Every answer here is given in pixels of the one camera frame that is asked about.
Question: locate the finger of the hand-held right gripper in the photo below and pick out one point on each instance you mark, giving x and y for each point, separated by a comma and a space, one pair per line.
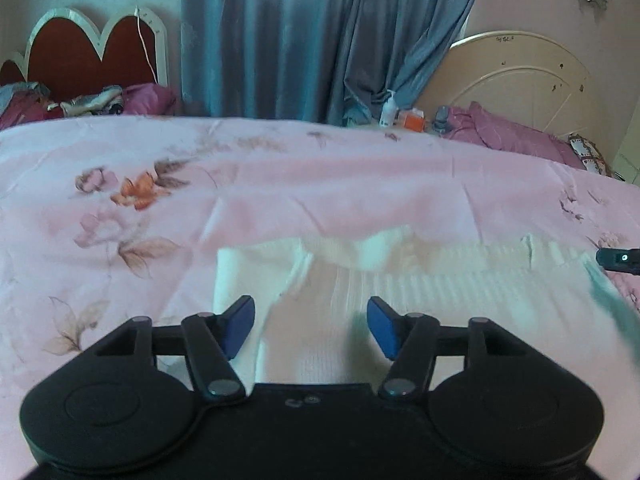
620, 260

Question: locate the white pump bottle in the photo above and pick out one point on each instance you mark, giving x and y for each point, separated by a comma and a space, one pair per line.
387, 112

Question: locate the cream round headboard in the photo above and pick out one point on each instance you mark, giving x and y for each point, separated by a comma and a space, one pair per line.
525, 80

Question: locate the orange box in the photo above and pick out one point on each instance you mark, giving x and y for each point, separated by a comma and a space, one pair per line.
411, 121

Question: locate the white knit sweater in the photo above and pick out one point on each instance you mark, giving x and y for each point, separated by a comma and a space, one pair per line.
330, 320

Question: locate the blue-grey wide curtain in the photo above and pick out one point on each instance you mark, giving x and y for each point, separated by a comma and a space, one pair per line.
280, 35

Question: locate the purple crumpled cloth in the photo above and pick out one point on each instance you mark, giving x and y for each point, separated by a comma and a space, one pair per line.
150, 100

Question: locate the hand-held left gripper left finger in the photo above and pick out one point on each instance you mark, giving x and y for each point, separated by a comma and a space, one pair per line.
237, 327

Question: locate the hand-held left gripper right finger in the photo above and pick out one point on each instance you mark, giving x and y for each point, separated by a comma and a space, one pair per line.
384, 327

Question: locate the pink floral bedsheet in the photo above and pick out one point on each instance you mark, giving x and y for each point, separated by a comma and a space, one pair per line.
300, 175

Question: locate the purple pillow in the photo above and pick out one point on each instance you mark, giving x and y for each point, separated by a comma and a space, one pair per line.
510, 132

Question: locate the checked patterned pillow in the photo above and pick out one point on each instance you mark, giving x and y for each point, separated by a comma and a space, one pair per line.
587, 152

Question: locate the small blue container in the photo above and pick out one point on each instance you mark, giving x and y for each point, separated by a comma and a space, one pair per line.
442, 120

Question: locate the red scalloped headboard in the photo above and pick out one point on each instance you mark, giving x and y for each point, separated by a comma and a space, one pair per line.
75, 55

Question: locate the patterned crumpled cloth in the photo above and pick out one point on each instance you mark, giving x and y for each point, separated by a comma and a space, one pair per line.
90, 102

